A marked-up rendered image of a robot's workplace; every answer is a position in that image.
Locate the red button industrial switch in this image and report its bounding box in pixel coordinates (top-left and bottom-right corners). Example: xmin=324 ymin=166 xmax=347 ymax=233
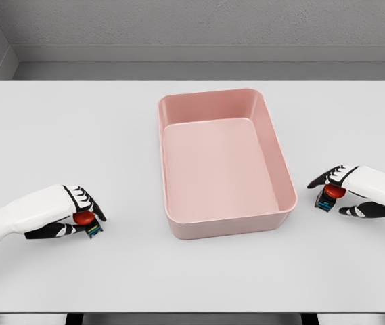
xmin=72 ymin=211 xmax=104 ymax=240
xmin=316 ymin=183 xmax=346 ymax=213

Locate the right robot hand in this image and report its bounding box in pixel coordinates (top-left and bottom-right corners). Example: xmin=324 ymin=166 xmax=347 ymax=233
xmin=307 ymin=165 xmax=385 ymax=219

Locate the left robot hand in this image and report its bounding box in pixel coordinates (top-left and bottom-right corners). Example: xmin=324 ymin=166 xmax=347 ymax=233
xmin=8 ymin=184 xmax=108 ymax=240

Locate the pink plastic basket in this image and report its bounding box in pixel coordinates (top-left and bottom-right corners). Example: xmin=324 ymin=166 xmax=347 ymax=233
xmin=156 ymin=87 xmax=298 ymax=241

